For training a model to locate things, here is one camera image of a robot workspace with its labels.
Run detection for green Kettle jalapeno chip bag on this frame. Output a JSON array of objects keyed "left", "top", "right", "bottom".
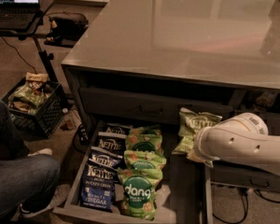
[{"left": 173, "top": 107, "right": 222, "bottom": 155}]

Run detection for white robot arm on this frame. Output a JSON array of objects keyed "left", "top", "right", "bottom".
[{"left": 187, "top": 112, "right": 280, "bottom": 176}]

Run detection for grey right bottom drawer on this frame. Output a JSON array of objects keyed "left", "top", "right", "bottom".
[{"left": 210, "top": 163, "right": 280, "bottom": 193}]

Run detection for green dang chip bag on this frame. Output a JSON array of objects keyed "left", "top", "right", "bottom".
[
  {"left": 118, "top": 169, "right": 162, "bottom": 220},
  {"left": 129, "top": 125, "right": 161, "bottom": 135},
  {"left": 125, "top": 134, "right": 163, "bottom": 154},
  {"left": 124, "top": 150, "right": 167, "bottom": 170}
]

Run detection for rear green Dang chip bag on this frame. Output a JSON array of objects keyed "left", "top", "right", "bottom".
[{"left": 129, "top": 125, "right": 161, "bottom": 135}]

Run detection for front green Dang chip bag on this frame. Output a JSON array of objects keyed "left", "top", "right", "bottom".
[{"left": 118, "top": 169, "right": 162, "bottom": 220}]

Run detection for grey right upper drawer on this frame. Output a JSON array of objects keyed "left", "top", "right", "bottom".
[{"left": 249, "top": 110, "right": 280, "bottom": 135}]

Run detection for blue kettle chip bag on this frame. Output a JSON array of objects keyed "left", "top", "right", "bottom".
[
  {"left": 104, "top": 123, "right": 133, "bottom": 134},
  {"left": 80, "top": 164, "right": 114, "bottom": 211},
  {"left": 90, "top": 147, "right": 123, "bottom": 169},
  {"left": 97, "top": 132, "right": 126, "bottom": 155}
]

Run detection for rear blue Kettle chip bag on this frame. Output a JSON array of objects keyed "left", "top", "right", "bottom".
[{"left": 104, "top": 123, "right": 133, "bottom": 134}]

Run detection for grey cabinet with counter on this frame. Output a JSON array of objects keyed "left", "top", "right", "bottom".
[{"left": 61, "top": 0, "right": 280, "bottom": 195}]

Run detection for front blue Kettle chip bag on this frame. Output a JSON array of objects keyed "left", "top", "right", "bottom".
[{"left": 80, "top": 164, "right": 114, "bottom": 211}]

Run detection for grey top drawer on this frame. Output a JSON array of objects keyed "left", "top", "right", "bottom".
[{"left": 79, "top": 86, "right": 232, "bottom": 125}]

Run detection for open grey middle drawer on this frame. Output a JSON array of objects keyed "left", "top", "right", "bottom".
[{"left": 52, "top": 119, "right": 214, "bottom": 224}]

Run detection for dark bag on floor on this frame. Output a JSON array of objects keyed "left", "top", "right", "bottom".
[{"left": 45, "top": 11, "right": 89, "bottom": 48}]

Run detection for black power plug left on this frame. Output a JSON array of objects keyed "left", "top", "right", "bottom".
[{"left": 72, "top": 124, "right": 90, "bottom": 153}]

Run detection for white sneaker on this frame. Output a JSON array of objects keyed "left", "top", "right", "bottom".
[
  {"left": 20, "top": 184, "right": 71, "bottom": 218},
  {"left": 28, "top": 148, "right": 52, "bottom": 156}
]

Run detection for black plastic crate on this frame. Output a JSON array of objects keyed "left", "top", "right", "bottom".
[{"left": 9, "top": 81, "right": 63, "bottom": 138}]

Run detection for snack bags in crate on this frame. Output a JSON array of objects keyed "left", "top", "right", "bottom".
[{"left": 7, "top": 72, "right": 51, "bottom": 114}]

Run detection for person's leg in jeans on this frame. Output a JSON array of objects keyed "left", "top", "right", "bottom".
[{"left": 0, "top": 101, "right": 60, "bottom": 223}]

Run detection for black laptop stand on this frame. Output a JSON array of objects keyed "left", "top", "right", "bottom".
[{"left": 0, "top": 0, "right": 69, "bottom": 101}]

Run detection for black laptop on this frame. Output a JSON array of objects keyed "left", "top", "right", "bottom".
[{"left": 0, "top": 0, "right": 40, "bottom": 30}]

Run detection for black floor cable right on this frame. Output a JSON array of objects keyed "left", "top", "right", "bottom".
[{"left": 212, "top": 188, "right": 280, "bottom": 224}]

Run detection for black cable under laptop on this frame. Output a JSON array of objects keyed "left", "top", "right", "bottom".
[{"left": 0, "top": 35, "right": 38, "bottom": 75}]

